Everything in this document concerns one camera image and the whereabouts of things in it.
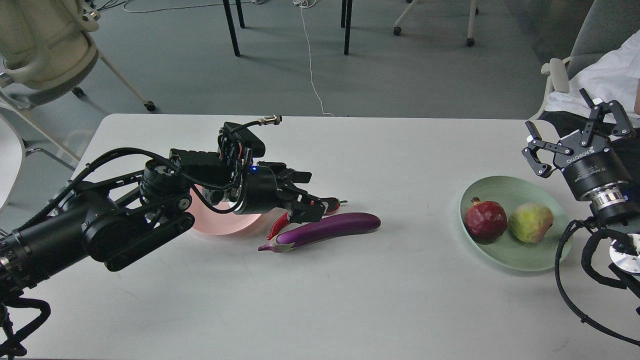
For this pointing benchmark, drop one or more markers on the black table leg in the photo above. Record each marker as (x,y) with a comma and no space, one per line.
(239,9)
(347,29)
(343,13)
(231,27)

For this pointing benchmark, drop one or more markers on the black table leg rear right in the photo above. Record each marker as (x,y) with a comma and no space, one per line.
(343,13)

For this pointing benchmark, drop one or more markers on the beige office chair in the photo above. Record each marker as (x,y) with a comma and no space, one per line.
(46,52)

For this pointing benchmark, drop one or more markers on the person in white shirt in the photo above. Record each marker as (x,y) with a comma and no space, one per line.
(614,77)

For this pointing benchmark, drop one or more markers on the green plate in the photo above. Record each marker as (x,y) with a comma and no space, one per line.
(508,251)

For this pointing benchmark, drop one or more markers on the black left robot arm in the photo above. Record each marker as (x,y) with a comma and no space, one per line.
(128,202)

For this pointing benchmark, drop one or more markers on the white chair base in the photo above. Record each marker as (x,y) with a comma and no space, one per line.
(438,21)

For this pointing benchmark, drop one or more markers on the black table leg rear left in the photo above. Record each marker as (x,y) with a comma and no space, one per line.
(239,9)

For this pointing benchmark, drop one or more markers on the red pomegranate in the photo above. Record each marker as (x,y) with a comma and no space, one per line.
(485,221)

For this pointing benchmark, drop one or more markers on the grey chair with armrest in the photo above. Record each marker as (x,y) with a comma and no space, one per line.
(607,25)

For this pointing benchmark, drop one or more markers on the purple eggplant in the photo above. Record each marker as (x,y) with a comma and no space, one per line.
(330,227)

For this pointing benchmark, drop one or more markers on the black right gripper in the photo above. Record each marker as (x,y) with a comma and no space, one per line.
(595,167)

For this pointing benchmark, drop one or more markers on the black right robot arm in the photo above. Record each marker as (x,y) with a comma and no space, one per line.
(616,217)

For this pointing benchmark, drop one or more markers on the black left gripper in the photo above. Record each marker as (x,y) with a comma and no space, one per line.
(263,189)

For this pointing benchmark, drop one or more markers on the yellow-green fruit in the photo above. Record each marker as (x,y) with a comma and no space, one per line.
(530,221)

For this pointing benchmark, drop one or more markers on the red chili pepper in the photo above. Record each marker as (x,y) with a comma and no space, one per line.
(332,205)

